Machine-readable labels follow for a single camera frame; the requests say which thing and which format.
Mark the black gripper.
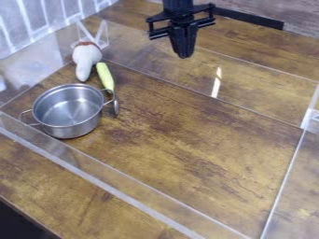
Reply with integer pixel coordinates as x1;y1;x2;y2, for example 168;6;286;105
145;2;216;58

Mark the green handled metal spoon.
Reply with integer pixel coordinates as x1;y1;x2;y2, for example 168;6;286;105
95;63;119;115

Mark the white plush toy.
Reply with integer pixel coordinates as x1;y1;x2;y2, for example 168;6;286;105
71;42;102;82

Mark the small steel pot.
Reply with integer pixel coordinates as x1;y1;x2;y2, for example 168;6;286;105
18;83;114;139

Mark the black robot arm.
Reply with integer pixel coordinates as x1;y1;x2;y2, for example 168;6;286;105
145;0;216;59

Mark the black strip on table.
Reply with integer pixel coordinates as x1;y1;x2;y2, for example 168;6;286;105
214;7;284;30

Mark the clear acrylic stand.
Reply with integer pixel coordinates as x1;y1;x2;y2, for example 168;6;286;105
69;18;110;50

